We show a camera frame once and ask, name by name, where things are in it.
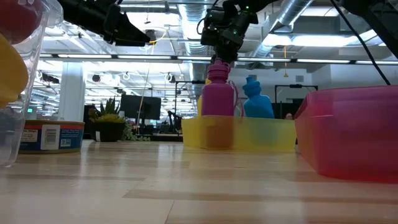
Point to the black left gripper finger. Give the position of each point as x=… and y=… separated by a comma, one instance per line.
x=132, y=35

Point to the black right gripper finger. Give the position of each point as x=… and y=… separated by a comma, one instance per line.
x=225, y=53

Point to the purple plastic squeeze bottle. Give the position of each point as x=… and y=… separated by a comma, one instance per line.
x=217, y=96

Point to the yellow plastic squeeze bottle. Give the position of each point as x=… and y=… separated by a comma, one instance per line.
x=199, y=107

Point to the blue plastic squeeze bottle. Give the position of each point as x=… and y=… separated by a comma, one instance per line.
x=258, y=105

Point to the clear plastic container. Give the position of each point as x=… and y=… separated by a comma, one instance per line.
x=34, y=62

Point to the red apple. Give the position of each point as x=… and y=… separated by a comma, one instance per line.
x=15, y=18

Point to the yellow translucent plastic bin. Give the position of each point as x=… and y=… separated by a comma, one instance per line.
x=280, y=133

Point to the blue label tin can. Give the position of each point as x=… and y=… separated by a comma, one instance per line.
x=53, y=137

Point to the pink translucent plastic bin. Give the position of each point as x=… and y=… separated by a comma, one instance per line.
x=351, y=137

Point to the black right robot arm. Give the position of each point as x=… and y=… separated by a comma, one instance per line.
x=382, y=18

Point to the overhead bar with light strips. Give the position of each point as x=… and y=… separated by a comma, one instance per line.
x=143, y=57

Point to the black monitor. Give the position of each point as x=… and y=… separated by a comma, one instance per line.
x=140, y=107

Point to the white column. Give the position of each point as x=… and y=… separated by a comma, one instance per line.
x=71, y=90

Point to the person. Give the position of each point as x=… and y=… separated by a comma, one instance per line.
x=288, y=116

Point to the potted succulent plant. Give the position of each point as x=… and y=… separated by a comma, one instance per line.
x=107, y=130

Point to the silver ventilation duct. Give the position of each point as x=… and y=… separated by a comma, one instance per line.
x=286, y=14
x=196, y=28

